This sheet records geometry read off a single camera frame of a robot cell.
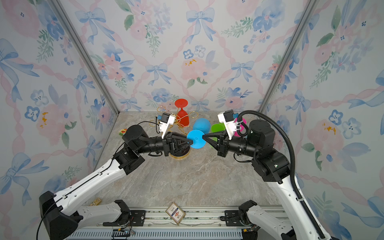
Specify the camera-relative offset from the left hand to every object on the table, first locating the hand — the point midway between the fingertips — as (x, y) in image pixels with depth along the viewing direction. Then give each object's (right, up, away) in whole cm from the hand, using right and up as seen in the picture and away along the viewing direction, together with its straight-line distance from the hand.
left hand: (191, 142), depth 53 cm
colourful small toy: (-50, +2, +53) cm, 73 cm away
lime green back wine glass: (+15, +5, +37) cm, 40 cm away
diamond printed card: (-8, -37, +21) cm, 44 cm away
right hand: (+4, +2, +1) cm, 5 cm away
